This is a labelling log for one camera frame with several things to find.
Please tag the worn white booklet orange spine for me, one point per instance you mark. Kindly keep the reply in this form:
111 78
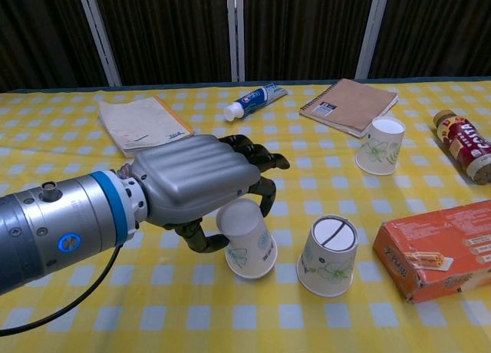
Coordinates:
142 123

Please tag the yellow white checkered tablecloth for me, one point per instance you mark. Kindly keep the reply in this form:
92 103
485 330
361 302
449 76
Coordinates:
192 314

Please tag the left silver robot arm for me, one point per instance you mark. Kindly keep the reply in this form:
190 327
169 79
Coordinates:
57 222

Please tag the orange snack box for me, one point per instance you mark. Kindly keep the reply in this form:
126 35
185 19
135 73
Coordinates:
441 249

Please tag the blue white toothpaste tube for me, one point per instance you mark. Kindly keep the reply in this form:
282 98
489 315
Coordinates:
253 99

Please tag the brown spiral notebook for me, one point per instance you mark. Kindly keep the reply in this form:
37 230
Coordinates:
353 103

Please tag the red Costa coffee bottle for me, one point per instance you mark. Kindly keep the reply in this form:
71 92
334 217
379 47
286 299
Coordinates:
464 146

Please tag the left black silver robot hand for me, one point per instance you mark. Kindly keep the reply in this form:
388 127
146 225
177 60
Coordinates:
192 172

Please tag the white partition frame post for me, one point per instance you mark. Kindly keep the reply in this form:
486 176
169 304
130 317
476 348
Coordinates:
101 38
236 32
372 30

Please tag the white floral paper cup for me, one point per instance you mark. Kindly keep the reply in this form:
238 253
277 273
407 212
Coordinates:
379 149
249 245

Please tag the paper cup with line mark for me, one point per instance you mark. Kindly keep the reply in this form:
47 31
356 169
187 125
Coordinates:
328 261

